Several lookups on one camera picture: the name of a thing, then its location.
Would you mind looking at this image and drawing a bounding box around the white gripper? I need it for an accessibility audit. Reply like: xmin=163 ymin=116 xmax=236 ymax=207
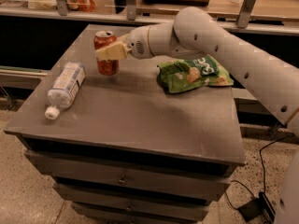
xmin=95 ymin=26 xmax=152 ymax=61

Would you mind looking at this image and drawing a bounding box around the red coke can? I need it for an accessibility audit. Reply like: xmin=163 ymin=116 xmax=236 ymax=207
xmin=93 ymin=31 xmax=119 ymax=76

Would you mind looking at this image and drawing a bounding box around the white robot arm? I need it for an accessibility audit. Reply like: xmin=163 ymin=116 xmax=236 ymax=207
xmin=95 ymin=7 xmax=299 ymax=136

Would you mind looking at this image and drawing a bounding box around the clear plastic water bottle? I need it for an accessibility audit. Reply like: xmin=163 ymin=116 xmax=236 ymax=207
xmin=45 ymin=62 xmax=86 ymax=119

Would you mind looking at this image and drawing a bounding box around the green chip bag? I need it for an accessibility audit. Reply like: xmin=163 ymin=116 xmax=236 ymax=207
xmin=157 ymin=55 xmax=234 ymax=94

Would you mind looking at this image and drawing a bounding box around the grey drawer cabinet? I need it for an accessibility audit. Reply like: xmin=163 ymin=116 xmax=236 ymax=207
xmin=6 ymin=26 xmax=245 ymax=224

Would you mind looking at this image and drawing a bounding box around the black floor power box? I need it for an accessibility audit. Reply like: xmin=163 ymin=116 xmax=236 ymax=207
xmin=237 ymin=192 xmax=276 ymax=224

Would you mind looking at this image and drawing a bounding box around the grey metal bracket middle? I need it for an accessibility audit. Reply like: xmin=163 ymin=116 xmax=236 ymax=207
xmin=126 ymin=0 xmax=136 ymax=21

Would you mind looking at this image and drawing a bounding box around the grey metal bracket right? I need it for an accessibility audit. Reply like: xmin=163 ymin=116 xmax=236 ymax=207
xmin=236 ymin=0 xmax=256 ymax=28

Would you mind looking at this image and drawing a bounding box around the black floor cable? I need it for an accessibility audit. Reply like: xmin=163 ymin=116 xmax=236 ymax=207
xmin=223 ymin=133 xmax=295 ymax=211

